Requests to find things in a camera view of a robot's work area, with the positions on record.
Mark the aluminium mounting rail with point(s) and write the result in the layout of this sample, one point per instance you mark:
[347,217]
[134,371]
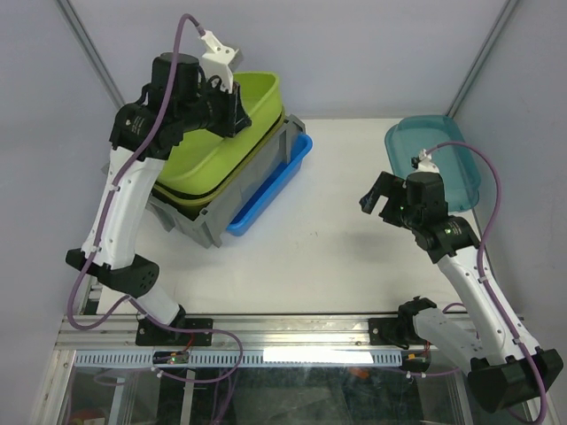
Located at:
[256,332]

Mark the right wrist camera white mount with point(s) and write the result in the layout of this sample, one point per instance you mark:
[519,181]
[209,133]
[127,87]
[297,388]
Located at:
[423,163]

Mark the left aluminium frame post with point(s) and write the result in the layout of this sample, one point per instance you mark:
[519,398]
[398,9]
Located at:
[92,54]

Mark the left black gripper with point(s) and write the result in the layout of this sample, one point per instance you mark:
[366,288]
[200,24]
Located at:
[235,122]

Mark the large grey crate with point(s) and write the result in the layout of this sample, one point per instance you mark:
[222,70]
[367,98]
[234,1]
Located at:
[248,177]

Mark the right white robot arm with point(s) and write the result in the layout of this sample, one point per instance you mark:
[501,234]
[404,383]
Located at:
[504,364]

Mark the olive green slotted basket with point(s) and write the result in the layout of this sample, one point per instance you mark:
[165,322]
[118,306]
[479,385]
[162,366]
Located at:
[212,195]

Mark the lime green container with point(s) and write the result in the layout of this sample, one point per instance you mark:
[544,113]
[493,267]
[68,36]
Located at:
[260,92]

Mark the right aluminium frame post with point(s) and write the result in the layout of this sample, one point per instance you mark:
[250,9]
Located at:
[494,34]

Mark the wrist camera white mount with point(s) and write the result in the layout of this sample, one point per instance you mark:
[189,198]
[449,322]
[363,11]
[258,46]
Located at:
[423,163]
[219,60]

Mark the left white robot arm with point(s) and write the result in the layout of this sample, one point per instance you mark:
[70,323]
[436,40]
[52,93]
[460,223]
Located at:
[139,128]

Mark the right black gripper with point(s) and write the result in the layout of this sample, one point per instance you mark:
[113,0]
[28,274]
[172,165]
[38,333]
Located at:
[385,184]

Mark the aluminium frame post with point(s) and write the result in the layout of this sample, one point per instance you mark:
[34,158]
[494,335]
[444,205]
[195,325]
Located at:
[92,54]
[494,34]

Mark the blue plastic tray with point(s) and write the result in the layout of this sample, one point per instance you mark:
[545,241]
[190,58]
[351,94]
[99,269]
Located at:
[271,188]

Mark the white slotted cable duct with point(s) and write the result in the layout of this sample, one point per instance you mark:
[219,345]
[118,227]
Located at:
[269,357]

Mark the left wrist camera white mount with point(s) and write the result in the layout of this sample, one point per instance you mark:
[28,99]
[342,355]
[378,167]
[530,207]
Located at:
[219,60]

